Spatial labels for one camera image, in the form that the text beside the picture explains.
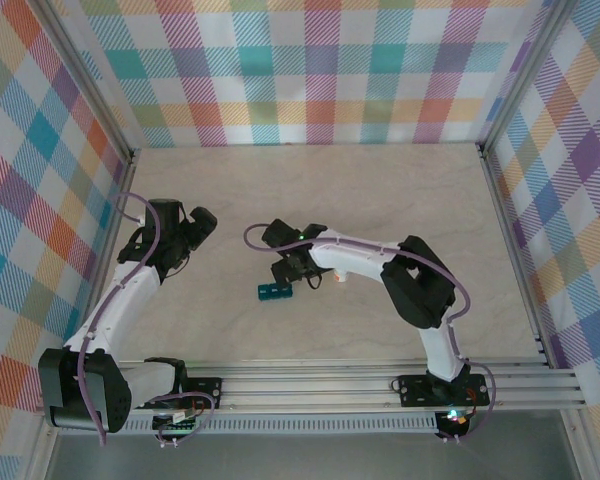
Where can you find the teal toy block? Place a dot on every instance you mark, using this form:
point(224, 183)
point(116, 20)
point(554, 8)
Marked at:
point(275, 294)

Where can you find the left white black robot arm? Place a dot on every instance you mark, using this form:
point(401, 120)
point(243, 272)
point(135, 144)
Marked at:
point(130, 295)

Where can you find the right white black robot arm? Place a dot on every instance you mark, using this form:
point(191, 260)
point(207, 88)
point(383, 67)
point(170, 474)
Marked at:
point(355, 255)

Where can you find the green controller board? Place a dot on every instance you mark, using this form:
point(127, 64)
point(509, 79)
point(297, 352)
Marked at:
point(177, 427)

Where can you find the black controller with led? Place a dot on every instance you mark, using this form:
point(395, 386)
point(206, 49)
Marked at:
point(457, 420)

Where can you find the aluminium side rail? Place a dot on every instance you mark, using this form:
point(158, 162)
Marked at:
point(515, 250)
point(127, 175)

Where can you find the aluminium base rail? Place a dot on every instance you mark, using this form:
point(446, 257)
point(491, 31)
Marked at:
point(305, 385)

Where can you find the aluminium frame post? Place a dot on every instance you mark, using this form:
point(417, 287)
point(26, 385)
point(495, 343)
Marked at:
point(522, 75)
point(91, 82)

